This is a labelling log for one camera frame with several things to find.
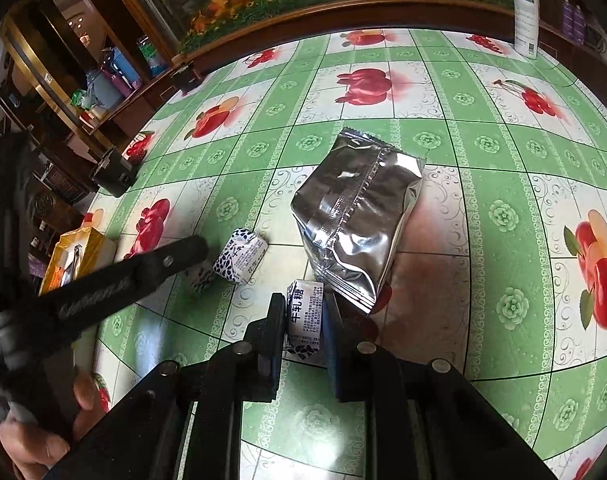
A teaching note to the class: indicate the white candy blue print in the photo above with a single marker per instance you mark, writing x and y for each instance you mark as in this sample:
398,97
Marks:
243,257
304,320

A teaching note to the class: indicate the wooden shelf cabinet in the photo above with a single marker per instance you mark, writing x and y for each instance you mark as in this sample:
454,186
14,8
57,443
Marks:
48,85

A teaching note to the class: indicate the white spray bottle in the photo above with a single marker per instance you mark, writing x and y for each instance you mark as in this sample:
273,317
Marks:
526,15

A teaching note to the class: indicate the white tray with yellow rim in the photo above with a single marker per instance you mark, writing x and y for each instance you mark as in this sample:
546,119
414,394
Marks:
93,250

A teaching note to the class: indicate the small black clip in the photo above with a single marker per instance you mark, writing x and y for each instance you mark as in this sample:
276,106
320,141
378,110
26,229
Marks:
188,80

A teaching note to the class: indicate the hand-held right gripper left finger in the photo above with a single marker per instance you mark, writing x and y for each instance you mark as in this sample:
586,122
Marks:
276,330

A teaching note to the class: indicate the dark wooden side cabinet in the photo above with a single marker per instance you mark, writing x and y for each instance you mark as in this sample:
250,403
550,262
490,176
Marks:
583,55

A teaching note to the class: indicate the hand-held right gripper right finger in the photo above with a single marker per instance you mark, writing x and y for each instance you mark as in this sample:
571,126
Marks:
334,360

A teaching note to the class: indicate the green white bottle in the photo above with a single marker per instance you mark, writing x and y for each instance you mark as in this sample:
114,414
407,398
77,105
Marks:
152,55

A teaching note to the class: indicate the blue bottle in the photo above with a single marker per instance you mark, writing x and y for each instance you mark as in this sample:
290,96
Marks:
126,67

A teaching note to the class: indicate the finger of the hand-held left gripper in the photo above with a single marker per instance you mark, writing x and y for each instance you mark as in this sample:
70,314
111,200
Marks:
148,270

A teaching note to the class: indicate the black box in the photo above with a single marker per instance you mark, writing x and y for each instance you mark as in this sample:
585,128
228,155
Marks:
113,175

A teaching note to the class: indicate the purple bottles pair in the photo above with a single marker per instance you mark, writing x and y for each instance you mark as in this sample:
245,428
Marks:
573,17

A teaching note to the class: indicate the person's left hand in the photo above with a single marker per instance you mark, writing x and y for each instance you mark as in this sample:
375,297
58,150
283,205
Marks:
38,452

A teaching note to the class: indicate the green fruit print tablecloth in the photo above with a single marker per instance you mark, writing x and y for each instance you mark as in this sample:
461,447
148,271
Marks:
458,185

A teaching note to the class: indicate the silver foil bag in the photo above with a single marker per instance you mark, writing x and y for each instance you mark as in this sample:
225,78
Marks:
353,220

